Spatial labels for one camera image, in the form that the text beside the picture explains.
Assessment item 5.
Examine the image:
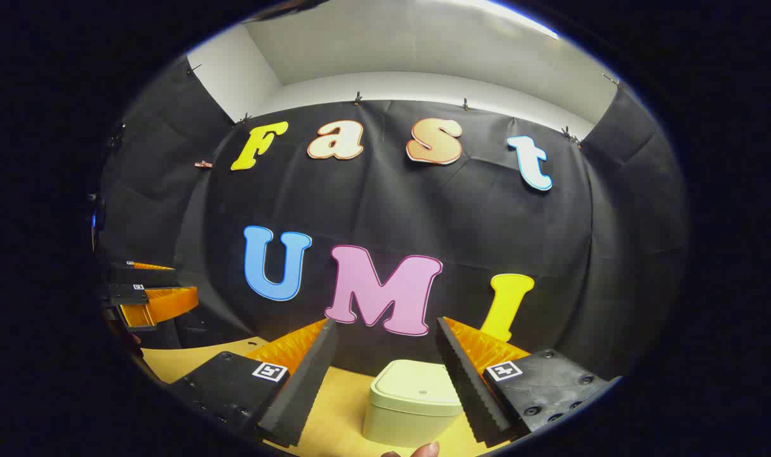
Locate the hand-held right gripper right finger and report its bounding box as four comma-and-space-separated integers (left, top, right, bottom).
436, 316, 621, 448

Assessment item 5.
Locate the wooden desktop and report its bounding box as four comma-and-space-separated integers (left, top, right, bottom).
141, 336, 513, 457

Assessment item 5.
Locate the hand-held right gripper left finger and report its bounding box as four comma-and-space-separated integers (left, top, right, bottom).
170, 317, 339, 448

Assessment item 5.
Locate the black backdrop cloth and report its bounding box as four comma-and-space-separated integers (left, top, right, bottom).
97, 54, 688, 381

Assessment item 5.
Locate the green desktop garbage bin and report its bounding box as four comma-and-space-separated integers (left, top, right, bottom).
362, 359, 472, 448

